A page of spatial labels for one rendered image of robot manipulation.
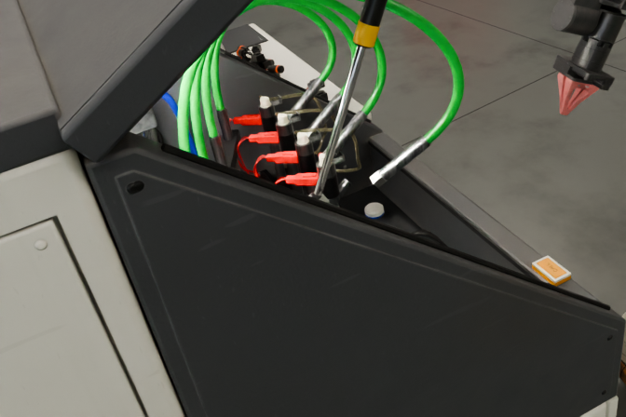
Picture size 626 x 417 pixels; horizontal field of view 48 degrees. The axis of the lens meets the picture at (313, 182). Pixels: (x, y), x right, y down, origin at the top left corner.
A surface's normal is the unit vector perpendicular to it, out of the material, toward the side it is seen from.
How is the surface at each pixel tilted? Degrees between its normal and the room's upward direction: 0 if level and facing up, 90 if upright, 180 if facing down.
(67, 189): 90
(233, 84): 90
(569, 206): 0
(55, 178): 90
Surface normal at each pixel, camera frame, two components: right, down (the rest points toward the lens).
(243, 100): 0.43, 0.45
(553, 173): -0.16, -0.82
